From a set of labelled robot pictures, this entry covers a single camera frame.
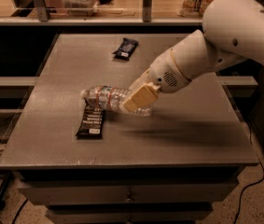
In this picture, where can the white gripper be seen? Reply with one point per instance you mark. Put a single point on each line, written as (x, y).
(165, 73)

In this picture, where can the clear plastic water bottle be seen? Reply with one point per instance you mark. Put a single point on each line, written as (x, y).
(111, 99)

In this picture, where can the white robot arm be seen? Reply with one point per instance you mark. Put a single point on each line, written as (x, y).
(231, 30)

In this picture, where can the black rxbar chocolate bar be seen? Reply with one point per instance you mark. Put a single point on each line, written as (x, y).
(91, 126)

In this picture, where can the dark blue snack packet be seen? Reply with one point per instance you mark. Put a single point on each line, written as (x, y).
(126, 49)

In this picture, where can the grey drawer cabinet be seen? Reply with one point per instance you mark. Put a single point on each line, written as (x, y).
(167, 168)

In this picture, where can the clear plastic container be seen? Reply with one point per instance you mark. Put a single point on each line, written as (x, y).
(80, 7)

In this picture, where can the metal shelf rail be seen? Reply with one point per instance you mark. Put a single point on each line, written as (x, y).
(154, 12)

